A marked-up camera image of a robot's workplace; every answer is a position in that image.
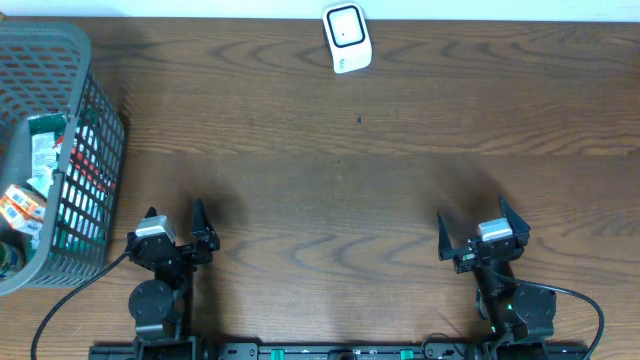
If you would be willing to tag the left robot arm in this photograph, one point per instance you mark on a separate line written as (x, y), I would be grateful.
(162, 307)

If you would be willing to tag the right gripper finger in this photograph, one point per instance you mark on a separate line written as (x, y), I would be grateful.
(520, 228)
(444, 242)

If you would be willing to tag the green-lidded small jar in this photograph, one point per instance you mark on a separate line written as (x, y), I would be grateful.
(12, 260)

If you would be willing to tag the white barcode scanner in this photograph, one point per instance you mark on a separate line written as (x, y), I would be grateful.
(347, 37)

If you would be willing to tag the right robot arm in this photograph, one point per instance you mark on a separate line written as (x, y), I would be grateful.
(521, 315)

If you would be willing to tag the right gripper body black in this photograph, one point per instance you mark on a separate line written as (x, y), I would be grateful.
(466, 262)

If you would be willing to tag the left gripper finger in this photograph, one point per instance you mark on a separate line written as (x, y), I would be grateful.
(201, 228)
(151, 212)

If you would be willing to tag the grey plastic mesh basket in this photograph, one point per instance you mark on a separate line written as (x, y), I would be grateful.
(46, 71)

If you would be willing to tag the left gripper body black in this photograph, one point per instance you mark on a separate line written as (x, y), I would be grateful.
(194, 260)

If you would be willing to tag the orange tissue pack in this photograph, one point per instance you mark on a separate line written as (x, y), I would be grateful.
(25, 198)
(17, 219)

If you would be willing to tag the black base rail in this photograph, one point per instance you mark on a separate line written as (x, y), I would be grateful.
(253, 351)

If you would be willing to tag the green 3M adhesive package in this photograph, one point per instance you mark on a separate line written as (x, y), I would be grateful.
(47, 150)

